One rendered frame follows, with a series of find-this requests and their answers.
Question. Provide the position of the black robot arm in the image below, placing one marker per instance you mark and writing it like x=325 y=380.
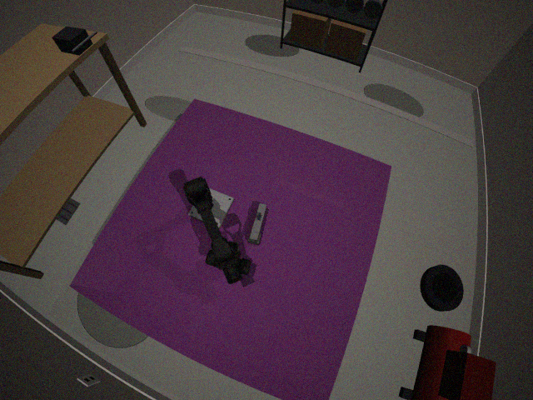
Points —
x=199 y=195

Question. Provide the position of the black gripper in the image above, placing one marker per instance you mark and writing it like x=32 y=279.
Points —
x=243 y=264

